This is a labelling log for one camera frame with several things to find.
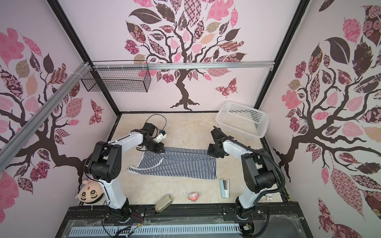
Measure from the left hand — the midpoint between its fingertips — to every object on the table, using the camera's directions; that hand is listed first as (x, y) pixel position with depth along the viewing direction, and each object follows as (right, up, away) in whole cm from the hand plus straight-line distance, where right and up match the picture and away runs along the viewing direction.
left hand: (162, 153), depth 94 cm
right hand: (+32, +1, -1) cm, 32 cm away
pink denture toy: (+20, -19, -20) cm, 34 cm away
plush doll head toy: (-32, -16, -21) cm, 41 cm away
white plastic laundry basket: (+58, +22, +19) cm, 65 cm away
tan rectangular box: (+5, -22, -20) cm, 30 cm away
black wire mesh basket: (-28, +51, 0) cm, 58 cm away
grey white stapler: (+38, -17, -13) cm, 44 cm away
